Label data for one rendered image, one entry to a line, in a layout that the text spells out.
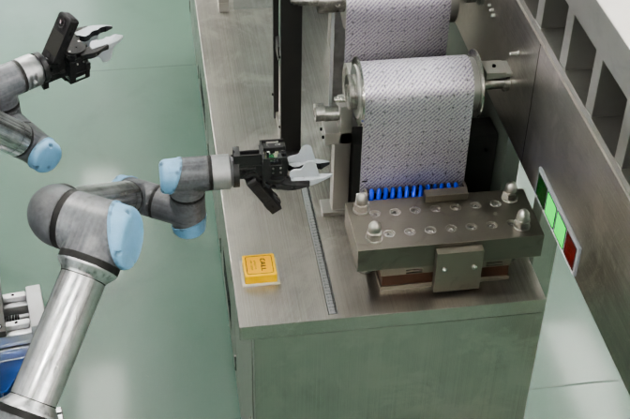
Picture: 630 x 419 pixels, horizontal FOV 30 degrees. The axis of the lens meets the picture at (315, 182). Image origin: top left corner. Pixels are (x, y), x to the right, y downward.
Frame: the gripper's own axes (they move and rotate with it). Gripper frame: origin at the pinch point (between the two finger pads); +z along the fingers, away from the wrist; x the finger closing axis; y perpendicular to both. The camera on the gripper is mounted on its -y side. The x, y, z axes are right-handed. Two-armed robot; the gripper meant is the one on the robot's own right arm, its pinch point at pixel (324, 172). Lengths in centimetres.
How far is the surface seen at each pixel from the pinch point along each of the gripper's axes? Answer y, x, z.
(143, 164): -106, 153, -41
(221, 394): -108, 39, -22
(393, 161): 1.5, -0.2, 15.0
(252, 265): -16.7, -9.5, -17.0
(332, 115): 9.1, 7.9, 2.7
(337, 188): -11.3, 8.2, 4.4
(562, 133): 26, -28, 40
